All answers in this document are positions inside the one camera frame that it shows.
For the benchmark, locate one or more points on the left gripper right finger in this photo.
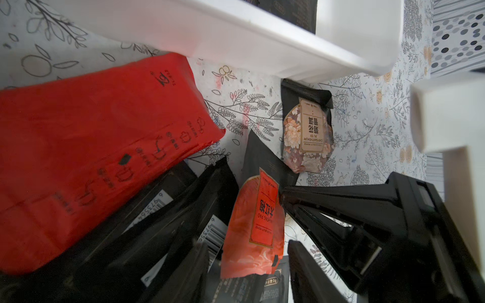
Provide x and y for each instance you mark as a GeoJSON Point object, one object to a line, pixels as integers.
{"type": "Point", "coordinates": [308, 281]}

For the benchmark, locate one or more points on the white plastic storage box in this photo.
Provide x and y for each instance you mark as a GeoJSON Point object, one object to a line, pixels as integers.
{"type": "Point", "coordinates": [350, 36]}

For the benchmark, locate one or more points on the red label black tea bag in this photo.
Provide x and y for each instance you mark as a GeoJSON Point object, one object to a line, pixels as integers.
{"type": "Point", "coordinates": [254, 242]}

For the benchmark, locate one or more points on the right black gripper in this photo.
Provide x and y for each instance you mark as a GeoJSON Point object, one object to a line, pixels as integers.
{"type": "Point", "coordinates": [396, 237]}

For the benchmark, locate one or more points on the floral label black tea bag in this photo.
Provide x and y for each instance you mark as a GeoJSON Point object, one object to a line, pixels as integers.
{"type": "Point", "coordinates": [308, 133]}

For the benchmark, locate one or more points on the black barcode tea bag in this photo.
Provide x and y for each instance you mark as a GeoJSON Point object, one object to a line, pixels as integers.
{"type": "Point", "coordinates": [251, 288]}
{"type": "Point", "coordinates": [302, 13]}

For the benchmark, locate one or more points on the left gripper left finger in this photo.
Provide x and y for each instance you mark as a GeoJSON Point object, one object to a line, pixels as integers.
{"type": "Point", "coordinates": [188, 281]}

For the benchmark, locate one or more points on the red foil tea bag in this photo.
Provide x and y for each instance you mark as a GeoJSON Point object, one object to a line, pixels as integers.
{"type": "Point", "coordinates": [73, 151]}

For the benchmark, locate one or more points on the black tea bag pile left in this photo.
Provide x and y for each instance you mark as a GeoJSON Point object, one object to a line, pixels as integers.
{"type": "Point", "coordinates": [129, 256]}

